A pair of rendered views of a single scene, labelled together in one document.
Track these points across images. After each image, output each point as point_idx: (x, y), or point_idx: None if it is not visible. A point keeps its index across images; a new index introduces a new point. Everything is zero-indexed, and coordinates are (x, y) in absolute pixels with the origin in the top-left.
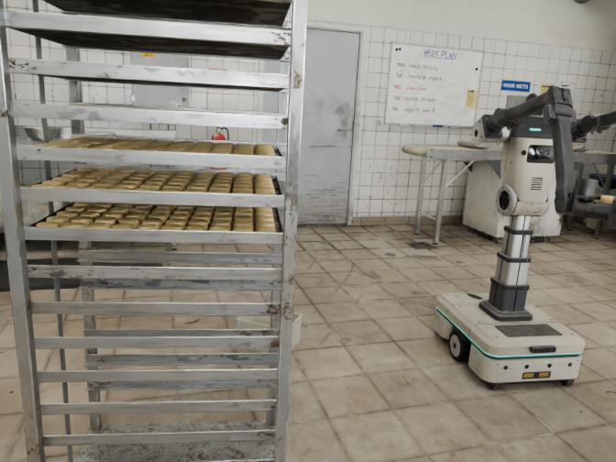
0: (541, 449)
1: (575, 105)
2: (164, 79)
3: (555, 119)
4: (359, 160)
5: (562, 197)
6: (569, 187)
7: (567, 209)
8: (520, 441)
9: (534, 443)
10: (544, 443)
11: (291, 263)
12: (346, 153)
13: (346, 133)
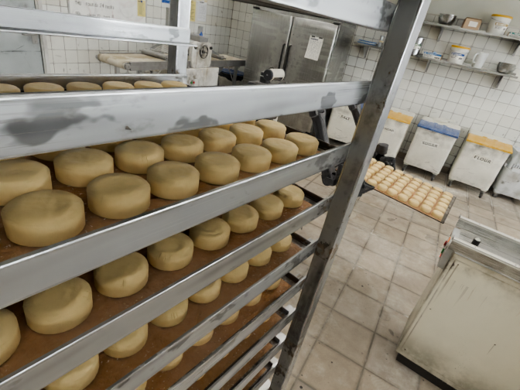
0: (295, 304)
1: (207, 18)
2: (196, 340)
3: (317, 115)
4: (53, 65)
5: (328, 176)
6: (331, 168)
7: (333, 184)
8: (284, 304)
9: (290, 301)
10: (294, 298)
11: (285, 385)
12: (37, 58)
13: (32, 37)
